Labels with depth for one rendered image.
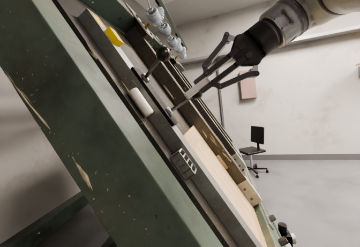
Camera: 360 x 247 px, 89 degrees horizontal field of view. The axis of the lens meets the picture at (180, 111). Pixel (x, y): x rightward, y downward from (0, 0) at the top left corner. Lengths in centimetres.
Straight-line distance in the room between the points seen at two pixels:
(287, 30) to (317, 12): 6
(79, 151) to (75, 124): 4
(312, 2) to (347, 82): 437
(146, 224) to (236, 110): 423
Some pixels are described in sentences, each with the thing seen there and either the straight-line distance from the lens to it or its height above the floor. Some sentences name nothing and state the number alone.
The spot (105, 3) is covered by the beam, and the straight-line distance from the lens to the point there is 91.
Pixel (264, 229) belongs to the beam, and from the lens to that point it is 91.
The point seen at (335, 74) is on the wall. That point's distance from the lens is 475.
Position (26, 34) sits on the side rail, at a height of 154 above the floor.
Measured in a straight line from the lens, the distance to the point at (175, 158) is 47.
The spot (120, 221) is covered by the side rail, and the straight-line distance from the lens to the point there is 31.
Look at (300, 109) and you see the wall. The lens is 457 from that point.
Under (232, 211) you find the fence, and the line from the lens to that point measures 56.
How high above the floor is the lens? 141
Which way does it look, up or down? 2 degrees down
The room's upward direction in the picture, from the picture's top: 6 degrees counter-clockwise
